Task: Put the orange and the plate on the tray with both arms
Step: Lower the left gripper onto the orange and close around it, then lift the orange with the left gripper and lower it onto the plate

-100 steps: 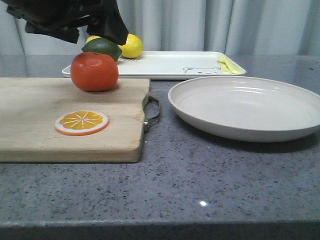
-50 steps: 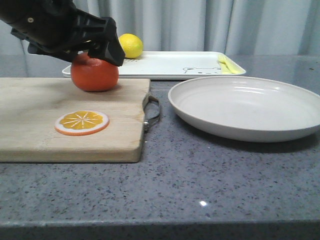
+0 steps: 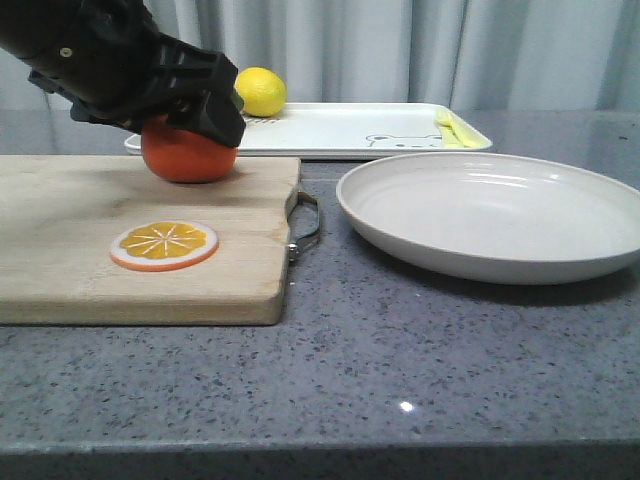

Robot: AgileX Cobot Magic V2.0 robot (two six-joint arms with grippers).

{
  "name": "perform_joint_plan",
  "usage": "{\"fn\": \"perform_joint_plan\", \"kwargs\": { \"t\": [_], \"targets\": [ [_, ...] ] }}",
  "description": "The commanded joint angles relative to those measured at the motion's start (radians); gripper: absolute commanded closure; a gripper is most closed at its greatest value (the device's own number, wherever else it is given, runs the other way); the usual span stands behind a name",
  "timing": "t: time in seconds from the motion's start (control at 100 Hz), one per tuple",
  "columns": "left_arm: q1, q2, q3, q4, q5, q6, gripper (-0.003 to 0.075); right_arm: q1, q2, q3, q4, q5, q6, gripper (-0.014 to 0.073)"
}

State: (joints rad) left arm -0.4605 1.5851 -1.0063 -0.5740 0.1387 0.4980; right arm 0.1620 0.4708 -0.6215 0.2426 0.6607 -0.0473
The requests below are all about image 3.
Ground orange slice toy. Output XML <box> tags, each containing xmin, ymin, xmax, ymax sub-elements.
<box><xmin>109</xmin><ymin>220</ymin><xmax>219</xmax><ymax>272</ymax></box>

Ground yellow lemon right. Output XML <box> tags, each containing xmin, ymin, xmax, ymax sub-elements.
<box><xmin>235</xmin><ymin>67</ymin><xmax>287</xmax><ymax>118</ymax></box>

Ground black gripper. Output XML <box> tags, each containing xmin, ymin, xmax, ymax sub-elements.
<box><xmin>1</xmin><ymin>1</ymin><xmax>246</xmax><ymax>148</ymax></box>

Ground beige round plate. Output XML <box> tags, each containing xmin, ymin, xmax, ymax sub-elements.
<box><xmin>336</xmin><ymin>152</ymin><xmax>639</xmax><ymax>285</ymax></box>

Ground grey curtain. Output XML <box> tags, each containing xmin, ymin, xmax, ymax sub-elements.
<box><xmin>0</xmin><ymin>0</ymin><xmax>640</xmax><ymax>112</ymax></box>

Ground yellow plastic fork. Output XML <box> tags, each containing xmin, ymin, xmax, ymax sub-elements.
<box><xmin>435</xmin><ymin>108</ymin><xmax>493</xmax><ymax>149</ymax></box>

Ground orange fruit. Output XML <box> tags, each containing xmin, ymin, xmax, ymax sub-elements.
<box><xmin>141</xmin><ymin>116</ymin><xmax>237</xmax><ymax>183</ymax></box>

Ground white bear tray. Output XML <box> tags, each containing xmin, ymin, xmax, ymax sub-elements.
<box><xmin>123</xmin><ymin>102</ymin><xmax>494</xmax><ymax>161</ymax></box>

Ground metal cutting board handle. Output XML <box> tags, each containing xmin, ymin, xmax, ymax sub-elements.
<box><xmin>287</xmin><ymin>190</ymin><xmax>322</xmax><ymax>263</ymax></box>

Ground wooden cutting board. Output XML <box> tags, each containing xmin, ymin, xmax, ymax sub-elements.
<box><xmin>1</xmin><ymin>155</ymin><xmax>301</xmax><ymax>325</ymax></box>

